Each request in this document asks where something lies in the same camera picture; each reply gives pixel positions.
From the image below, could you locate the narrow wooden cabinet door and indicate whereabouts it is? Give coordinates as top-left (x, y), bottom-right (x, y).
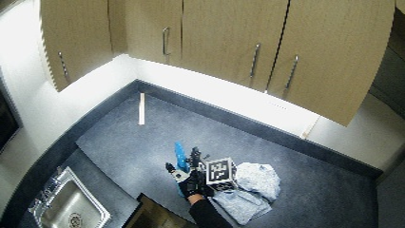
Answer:
top-left (37, 0), bottom-right (116, 93)

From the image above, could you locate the stainless steel sink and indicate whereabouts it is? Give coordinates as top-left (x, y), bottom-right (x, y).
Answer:
top-left (26, 166), bottom-right (114, 228)

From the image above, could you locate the dark brown framed box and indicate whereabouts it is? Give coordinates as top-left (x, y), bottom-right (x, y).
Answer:
top-left (120, 192), bottom-right (200, 228)

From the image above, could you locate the crumpled grey cloth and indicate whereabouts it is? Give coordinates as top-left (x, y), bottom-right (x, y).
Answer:
top-left (234, 161), bottom-right (282, 203)

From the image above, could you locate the black wall appliance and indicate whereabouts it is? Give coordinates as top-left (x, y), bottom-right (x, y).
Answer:
top-left (0, 70), bottom-right (22, 154)

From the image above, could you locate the folded grey cloth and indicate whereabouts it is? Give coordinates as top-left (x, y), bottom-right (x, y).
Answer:
top-left (210, 189), bottom-right (273, 226)

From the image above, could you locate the dark tall cabinet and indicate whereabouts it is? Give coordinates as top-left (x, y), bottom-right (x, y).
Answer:
top-left (367, 9), bottom-right (405, 120)

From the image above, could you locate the white marker cube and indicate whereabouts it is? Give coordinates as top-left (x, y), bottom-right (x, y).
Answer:
top-left (204, 157), bottom-right (238, 193)

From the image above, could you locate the metal cabinet handle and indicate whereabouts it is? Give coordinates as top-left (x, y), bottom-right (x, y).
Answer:
top-left (248, 42), bottom-right (262, 79)
top-left (284, 54), bottom-right (300, 92)
top-left (161, 26), bottom-right (172, 57)
top-left (57, 51), bottom-right (72, 86)

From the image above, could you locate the large wooden cabinet door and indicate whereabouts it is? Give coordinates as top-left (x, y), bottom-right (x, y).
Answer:
top-left (265, 0), bottom-right (397, 127)

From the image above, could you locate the white flat strip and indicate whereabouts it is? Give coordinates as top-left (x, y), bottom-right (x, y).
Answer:
top-left (137, 92), bottom-right (146, 126)

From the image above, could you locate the pale wooden strip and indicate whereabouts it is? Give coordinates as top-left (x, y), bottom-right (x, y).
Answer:
top-left (300, 115), bottom-right (321, 141)

